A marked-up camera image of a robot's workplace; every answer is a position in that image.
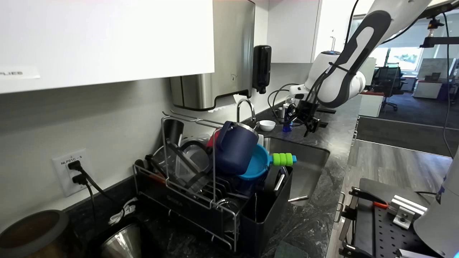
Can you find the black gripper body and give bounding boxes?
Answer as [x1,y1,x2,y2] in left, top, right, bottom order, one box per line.
[295,99,319,123]

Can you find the blue dish soap bottle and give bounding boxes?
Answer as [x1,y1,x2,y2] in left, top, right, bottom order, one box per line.
[281,101,296,134]

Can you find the stainless steel sink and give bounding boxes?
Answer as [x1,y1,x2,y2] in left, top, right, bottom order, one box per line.
[262,134,331,203]

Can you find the black dish rack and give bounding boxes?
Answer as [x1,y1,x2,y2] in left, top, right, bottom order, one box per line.
[131,113,294,255]

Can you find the small white bowl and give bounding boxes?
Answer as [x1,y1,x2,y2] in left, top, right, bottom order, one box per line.
[256,119,276,132]

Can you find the blue plastic bowl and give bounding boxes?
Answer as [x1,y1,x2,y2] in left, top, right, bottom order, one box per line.
[238,142,272,182]

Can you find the chrome faucet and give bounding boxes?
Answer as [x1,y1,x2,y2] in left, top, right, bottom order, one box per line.
[233,97,256,126]

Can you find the black office chair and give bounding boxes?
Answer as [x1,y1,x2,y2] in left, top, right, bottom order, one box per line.
[371,64,405,113]

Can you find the white tall cabinet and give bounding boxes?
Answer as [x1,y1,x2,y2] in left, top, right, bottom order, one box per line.
[266,0,355,63]

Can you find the orange black marker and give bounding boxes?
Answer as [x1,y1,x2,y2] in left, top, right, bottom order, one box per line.
[348,186,391,210]

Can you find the steel paper towel dispenser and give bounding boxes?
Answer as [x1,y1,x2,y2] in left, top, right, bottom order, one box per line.
[166,0,256,111]

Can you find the black mounting board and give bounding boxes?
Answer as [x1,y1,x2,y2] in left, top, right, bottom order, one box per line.
[355,176,441,258]

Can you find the clear glass lid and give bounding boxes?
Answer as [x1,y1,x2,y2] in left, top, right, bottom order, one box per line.
[152,140,212,192]

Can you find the steel funnel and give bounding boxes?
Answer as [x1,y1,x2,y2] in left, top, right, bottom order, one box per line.
[98,222,144,258]

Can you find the white upper cabinet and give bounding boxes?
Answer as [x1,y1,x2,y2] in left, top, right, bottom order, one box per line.
[0,0,215,99]

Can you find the brown bowl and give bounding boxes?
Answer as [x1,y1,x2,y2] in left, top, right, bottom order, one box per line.
[0,210,70,258]

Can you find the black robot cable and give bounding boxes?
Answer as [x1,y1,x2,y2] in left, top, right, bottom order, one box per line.
[265,61,345,110]

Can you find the black wall soap dispenser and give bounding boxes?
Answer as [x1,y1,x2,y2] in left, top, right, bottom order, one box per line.
[251,43,272,94]

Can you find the silver metal bracket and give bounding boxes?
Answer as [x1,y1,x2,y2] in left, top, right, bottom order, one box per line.
[390,193,428,229]

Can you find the orange handled utensil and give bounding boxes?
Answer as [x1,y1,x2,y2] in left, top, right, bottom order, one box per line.
[142,169,169,186]

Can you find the white coiled cable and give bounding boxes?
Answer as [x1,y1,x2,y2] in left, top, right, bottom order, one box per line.
[106,197,139,226]

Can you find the white wall outlet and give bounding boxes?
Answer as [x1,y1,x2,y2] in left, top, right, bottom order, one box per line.
[50,149,93,197]

